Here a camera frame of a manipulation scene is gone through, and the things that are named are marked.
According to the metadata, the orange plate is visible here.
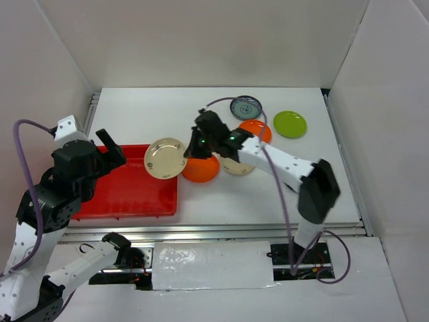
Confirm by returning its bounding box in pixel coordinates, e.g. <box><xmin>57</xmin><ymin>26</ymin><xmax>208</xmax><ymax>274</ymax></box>
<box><xmin>239</xmin><ymin>119</ymin><xmax>272</xmax><ymax>144</ymax></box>
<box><xmin>182</xmin><ymin>156</ymin><xmax>220</xmax><ymax>183</ymax></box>

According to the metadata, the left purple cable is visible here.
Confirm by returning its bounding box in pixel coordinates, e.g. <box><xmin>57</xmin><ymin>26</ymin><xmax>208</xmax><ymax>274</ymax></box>
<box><xmin>0</xmin><ymin>119</ymin><xmax>76</xmax><ymax>316</ymax></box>

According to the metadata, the blue patterned plate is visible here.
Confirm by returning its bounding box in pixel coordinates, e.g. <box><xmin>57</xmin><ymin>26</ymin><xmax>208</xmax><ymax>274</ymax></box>
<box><xmin>230</xmin><ymin>95</ymin><xmax>262</xmax><ymax>121</ymax></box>

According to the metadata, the red plastic bin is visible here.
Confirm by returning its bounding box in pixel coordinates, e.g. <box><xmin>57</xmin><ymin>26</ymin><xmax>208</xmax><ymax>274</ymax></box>
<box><xmin>72</xmin><ymin>144</ymin><xmax>178</xmax><ymax>221</ymax></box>

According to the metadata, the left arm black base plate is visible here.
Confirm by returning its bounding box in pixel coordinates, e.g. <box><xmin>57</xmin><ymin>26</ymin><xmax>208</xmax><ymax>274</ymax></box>
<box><xmin>114</xmin><ymin>247</ymin><xmax>151</xmax><ymax>272</ymax></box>

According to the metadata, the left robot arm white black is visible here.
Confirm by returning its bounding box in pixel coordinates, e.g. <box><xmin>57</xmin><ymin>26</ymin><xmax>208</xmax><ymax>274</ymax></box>
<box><xmin>1</xmin><ymin>129</ymin><xmax>133</xmax><ymax>321</ymax></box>

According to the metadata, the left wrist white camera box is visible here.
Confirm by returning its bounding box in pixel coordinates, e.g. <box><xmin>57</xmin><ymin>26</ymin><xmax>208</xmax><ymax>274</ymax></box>
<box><xmin>54</xmin><ymin>115</ymin><xmax>89</xmax><ymax>148</ymax></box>

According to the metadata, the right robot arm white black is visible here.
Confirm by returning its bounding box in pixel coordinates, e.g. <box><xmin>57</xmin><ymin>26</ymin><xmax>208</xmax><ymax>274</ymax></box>
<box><xmin>184</xmin><ymin>109</ymin><xmax>341</xmax><ymax>263</ymax></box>

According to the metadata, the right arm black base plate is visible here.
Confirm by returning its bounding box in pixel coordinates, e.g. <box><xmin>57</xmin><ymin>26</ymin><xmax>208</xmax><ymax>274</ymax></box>
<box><xmin>267</xmin><ymin>239</ymin><xmax>331</xmax><ymax>269</ymax></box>

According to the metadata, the white foam cover board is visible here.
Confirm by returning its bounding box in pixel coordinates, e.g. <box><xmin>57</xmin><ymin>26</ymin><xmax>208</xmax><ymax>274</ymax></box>
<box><xmin>151</xmin><ymin>241</ymin><xmax>274</xmax><ymax>290</ymax></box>

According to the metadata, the green plate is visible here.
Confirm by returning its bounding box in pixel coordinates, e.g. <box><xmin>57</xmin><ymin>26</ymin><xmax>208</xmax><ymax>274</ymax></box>
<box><xmin>273</xmin><ymin>111</ymin><xmax>308</xmax><ymax>139</ymax></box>

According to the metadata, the cream plate with red marks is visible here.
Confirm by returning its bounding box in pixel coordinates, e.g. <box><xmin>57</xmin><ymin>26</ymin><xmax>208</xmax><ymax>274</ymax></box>
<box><xmin>144</xmin><ymin>138</ymin><xmax>187</xmax><ymax>180</ymax></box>

